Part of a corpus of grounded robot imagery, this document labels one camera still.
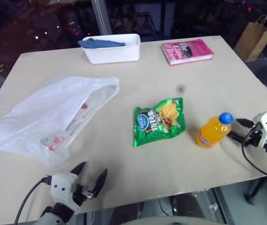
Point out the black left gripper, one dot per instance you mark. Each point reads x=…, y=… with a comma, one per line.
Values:
x=81, y=191

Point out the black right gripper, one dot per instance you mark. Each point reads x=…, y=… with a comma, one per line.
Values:
x=255, y=136

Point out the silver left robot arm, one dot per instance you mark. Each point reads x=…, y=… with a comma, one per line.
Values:
x=51, y=216

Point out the orange juice bottle blue cap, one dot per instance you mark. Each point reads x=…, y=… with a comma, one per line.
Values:
x=211, y=133

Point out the white translucent plastic bag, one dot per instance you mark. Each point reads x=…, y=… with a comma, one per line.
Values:
x=41, y=117

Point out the green chips packet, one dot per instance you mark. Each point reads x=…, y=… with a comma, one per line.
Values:
x=157, y=126

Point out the brown paper shopping bag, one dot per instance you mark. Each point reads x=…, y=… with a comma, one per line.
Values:
x=254, y=43

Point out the pink paperback book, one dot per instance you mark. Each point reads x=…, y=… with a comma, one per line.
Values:
x=186, y=50

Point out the white rectangular plastic container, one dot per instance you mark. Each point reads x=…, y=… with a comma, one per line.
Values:
x=114, y=52

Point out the blue folded cloth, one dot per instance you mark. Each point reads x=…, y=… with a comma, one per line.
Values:
x=100, y=43

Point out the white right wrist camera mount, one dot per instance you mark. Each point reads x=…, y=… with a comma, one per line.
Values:
x=265, y=127

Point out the grey metal window post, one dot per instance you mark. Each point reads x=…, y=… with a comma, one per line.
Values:
x=101, y=16

